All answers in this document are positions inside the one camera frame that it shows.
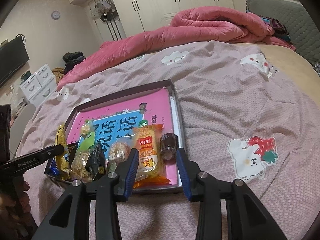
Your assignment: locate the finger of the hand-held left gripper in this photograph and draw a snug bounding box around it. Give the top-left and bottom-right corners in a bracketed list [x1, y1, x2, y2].
[4, 144, 65, 178]

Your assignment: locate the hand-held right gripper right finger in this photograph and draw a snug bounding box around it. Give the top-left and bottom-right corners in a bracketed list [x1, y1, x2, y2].
[176, 148, 288, 240]

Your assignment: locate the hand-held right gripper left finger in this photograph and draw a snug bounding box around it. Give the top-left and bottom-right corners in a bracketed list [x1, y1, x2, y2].
[31, 148, 140, 240]

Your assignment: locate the blue cookie packet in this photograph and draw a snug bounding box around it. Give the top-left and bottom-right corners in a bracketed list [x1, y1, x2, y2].
[49, 159, 62, 177]

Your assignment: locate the clear candy packet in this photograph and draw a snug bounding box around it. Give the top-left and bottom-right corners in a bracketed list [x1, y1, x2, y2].
[107, 141, 132, 173]

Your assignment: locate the yellow snack packet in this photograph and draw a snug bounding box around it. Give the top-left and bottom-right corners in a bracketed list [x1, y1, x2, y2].
[55, 124, 71, 180]

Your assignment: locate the orange snack packet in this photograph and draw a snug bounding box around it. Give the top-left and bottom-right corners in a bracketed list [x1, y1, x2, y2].
[132, 126, 170, 189]

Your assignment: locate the brown chocolate bar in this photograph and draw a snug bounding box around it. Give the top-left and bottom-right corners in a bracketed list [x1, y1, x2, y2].
[159, 133, 179, 161]

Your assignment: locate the black snack packet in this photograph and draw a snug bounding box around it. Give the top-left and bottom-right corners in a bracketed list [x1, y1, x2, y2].
[90, 144, 107, 180]

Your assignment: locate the clear floss cake packet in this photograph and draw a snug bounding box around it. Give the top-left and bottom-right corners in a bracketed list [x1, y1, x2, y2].
[69, 145, 100, 183]

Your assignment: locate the green clear snack packet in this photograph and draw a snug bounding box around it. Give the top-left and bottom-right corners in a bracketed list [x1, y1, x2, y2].
[79, 120, 98, 155]

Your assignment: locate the dark shallow cardboard box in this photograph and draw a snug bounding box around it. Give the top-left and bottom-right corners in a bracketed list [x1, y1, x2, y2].
[44, 79, 187, 194]

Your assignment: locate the person's left hand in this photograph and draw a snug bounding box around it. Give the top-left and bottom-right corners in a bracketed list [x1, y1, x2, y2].
[15, 179, 30, 206]

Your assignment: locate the white drawer cabinet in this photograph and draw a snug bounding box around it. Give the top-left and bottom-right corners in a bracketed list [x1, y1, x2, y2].
[20, 64, 57, 108]

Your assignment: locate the pink book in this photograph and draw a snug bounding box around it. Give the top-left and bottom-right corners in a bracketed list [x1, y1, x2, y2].
[62, 90, 180, 185]

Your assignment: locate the black television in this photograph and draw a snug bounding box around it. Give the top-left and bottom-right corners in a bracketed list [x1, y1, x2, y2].
[0, 35, 30, 88]

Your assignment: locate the printed mauve bed sheet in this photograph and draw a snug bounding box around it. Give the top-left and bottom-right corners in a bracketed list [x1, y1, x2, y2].
[15, 40, 320, 240]

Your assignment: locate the brown knit blanket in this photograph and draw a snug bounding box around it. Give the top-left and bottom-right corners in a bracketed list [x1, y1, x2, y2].
[51, 67, 67, 83]

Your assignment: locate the dark clothes pile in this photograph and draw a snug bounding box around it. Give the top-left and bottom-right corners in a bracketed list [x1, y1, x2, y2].
[62, 52, 87, 74]

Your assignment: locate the pink quilt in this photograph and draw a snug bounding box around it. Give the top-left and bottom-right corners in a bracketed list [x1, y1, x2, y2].
[57, 6, 297, 92]

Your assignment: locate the tan bed sheet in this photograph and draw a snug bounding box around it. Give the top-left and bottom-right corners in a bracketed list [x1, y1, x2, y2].
[257, 44, 320, 120]

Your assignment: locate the coat rack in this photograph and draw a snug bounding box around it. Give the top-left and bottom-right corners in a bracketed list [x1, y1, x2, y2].
[89, 0, 127, 43]

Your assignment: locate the white wardrobe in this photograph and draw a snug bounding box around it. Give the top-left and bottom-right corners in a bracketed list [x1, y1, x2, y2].
[105, 0, 234, 30]

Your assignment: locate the colourful clothes pile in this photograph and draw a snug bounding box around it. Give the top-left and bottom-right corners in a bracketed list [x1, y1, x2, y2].
[259, 15, 293, 44]

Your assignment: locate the grey padded headboard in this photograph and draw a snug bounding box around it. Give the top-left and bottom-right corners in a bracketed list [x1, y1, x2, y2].
[245, 0, 320, 65]

